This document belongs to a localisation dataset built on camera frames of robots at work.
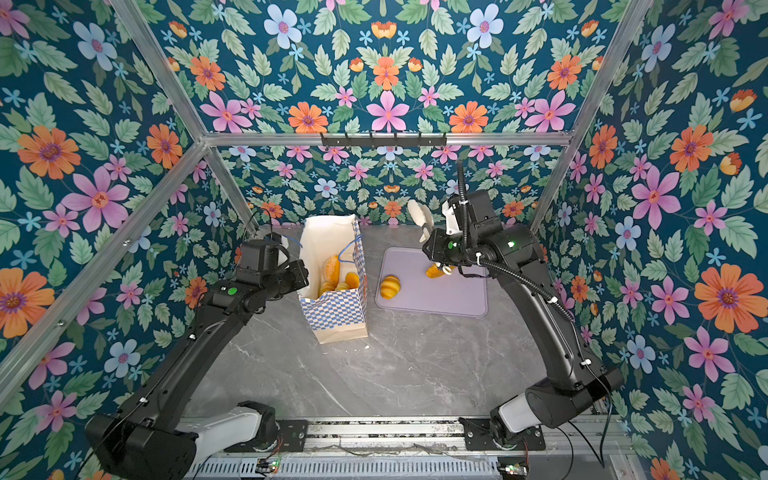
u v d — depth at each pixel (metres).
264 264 0.57
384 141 0.93
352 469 0.77
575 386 0.39
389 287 0.98
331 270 0.98
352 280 1.01
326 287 0.96
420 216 0.71
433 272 0.99
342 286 0.96
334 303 0.75
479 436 0.73
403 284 1.02
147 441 0.36
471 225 0.47
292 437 0.73
